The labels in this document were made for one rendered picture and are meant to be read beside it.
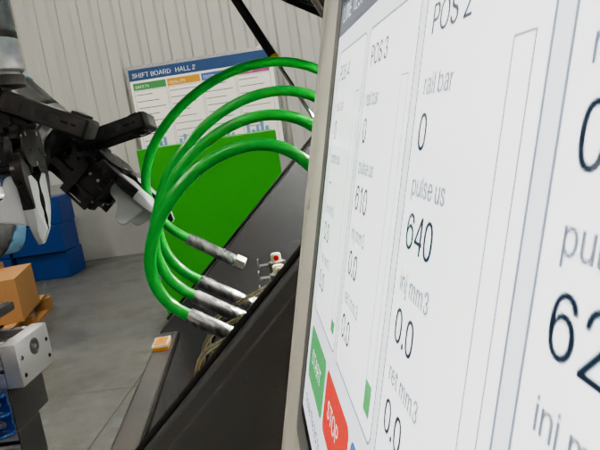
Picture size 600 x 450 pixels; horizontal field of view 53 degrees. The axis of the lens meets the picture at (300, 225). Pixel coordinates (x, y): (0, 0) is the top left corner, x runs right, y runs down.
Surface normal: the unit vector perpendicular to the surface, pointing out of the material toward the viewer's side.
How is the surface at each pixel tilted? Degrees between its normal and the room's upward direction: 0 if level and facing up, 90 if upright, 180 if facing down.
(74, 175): 77
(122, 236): 90
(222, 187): 90
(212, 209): 90
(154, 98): 90
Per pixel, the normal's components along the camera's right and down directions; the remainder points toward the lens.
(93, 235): -0.04, 0.18
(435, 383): -0.99, -0.08
